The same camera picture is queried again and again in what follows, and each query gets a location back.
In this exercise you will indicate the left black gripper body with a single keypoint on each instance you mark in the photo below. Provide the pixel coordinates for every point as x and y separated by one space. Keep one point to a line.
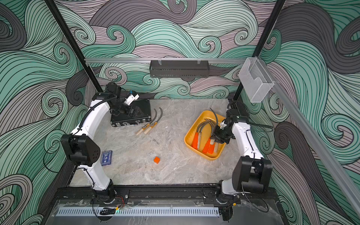
123 108

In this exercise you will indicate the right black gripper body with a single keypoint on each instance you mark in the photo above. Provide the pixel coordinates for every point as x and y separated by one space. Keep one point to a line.
222 134

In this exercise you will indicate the orange handle sickle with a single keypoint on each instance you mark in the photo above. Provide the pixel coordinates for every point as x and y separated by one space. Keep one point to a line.
195 140
211 148
205 149

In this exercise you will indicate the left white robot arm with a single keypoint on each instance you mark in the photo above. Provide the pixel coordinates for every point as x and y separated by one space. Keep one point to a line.
80 147

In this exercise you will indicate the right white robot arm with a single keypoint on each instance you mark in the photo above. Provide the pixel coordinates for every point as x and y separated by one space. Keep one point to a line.
252 172

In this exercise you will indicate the black ribbed storage case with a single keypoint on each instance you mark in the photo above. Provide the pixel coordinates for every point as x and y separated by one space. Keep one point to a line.
139 111

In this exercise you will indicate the yellow plastic tray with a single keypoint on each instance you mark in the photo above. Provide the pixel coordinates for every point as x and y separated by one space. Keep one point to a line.
188 139

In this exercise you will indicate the small orange block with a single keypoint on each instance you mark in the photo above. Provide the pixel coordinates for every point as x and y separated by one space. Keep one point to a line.
157 160

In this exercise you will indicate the blue card pack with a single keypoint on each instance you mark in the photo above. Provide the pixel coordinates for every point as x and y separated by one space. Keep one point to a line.
106 158

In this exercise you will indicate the wooden handle sickle with label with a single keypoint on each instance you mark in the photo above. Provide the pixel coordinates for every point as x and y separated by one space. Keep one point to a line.
148 124

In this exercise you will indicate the black wall shelf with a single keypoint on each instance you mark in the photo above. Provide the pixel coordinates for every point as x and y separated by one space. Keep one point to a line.
179 69

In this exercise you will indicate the clear acrylic wall holder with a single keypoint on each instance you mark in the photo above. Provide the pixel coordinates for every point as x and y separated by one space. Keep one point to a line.
256 79

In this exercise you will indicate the white slotted cable duct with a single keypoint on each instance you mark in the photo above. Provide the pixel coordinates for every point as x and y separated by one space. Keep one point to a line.
141 212

